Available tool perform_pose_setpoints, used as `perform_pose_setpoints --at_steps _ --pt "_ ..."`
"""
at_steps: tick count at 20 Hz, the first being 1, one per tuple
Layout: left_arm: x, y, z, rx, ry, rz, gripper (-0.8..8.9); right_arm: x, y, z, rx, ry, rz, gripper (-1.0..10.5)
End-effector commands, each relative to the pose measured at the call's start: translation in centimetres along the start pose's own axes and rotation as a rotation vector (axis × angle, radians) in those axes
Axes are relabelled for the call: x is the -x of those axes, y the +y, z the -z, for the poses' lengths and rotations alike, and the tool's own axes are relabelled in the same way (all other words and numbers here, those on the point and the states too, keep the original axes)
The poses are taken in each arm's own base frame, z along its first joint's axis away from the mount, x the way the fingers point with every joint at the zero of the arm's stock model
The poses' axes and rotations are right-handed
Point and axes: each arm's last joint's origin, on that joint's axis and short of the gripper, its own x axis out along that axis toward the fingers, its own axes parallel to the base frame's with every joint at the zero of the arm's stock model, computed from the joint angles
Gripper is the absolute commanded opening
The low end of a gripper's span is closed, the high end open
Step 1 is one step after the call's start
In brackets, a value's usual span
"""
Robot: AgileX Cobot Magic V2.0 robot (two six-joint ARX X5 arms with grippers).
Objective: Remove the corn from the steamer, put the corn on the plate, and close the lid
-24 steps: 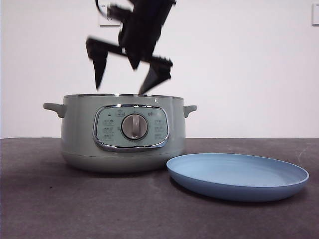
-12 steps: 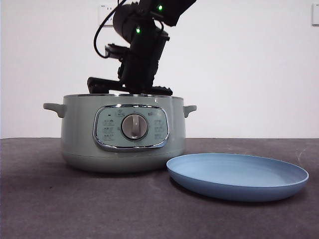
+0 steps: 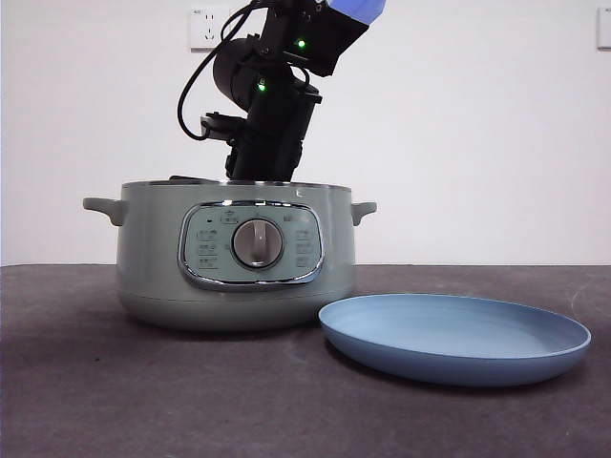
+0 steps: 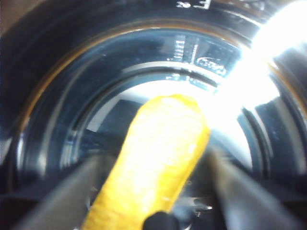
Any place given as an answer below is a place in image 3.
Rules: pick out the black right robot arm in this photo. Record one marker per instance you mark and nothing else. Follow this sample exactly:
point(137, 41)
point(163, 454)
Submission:
point(277, 119)

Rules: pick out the pale green electric steamer pot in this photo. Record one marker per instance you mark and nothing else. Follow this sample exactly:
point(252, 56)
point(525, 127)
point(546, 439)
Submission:
point(143, 262)

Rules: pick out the blue round plate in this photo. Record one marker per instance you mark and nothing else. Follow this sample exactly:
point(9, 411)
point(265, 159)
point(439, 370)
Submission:
point(453, 334)

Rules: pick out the pale grey right wrist camera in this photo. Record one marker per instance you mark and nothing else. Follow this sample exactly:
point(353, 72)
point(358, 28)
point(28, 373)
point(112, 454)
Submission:
point(215, 126)

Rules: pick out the white wall socket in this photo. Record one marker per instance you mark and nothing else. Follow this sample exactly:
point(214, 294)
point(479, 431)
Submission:
point(203, 28)

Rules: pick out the white wall switch plate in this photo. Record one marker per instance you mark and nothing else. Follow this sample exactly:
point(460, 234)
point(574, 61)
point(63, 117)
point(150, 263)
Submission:
point(605, 28)

